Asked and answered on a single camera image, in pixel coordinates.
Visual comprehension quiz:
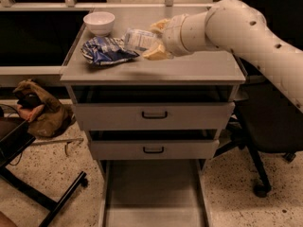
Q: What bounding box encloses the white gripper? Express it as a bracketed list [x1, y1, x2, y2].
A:
[142, 14, 190, 61]

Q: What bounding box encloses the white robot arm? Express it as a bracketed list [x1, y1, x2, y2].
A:
[143, 0, 303, 112]

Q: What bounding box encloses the grey drawer cabinet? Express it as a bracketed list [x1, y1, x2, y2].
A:
[60, 6, 248, 227]

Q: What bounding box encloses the top grey drawer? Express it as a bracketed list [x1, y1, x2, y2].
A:
[73, 103, 234, 131]

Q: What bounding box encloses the grey drawer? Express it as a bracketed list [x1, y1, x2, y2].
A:
[98, 160, 211, 227]
[73, 103, 234, 131]
[89, 140, 219, 160]

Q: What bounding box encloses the middle grey drawer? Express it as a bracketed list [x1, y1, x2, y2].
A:
[89, 140, 219, 160]

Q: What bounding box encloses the bottom grey drawer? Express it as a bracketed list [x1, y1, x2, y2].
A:
[98, 160, 211, 227]

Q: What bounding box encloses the blue chip bag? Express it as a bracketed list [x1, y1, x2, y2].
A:
[80, 37, 139, 66]

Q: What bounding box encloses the white bowl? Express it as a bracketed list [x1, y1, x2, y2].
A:
[83, 11, 116, 36]

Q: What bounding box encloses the black office chair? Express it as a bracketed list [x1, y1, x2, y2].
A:
[214, 0, 303, 199]

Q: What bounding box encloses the brown bag on floor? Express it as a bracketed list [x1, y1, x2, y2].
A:
[13, 79, 73, 138]

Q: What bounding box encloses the black stand with base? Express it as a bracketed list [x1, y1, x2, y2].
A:
[0, 117, 88, 227]

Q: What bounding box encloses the black top drawer handle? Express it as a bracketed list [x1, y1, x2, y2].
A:
[141, 111, 168, 120]

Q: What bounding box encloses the black drawer handle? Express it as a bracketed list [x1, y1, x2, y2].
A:
[143, 147, 165, 154]
[141, 111, 168, 120]

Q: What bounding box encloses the black middle drawer handle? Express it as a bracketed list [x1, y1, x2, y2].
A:
[143, 147, 165, 154]

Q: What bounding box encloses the grey shelf rail left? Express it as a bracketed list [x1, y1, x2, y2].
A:
[0, 66, 62, 87]

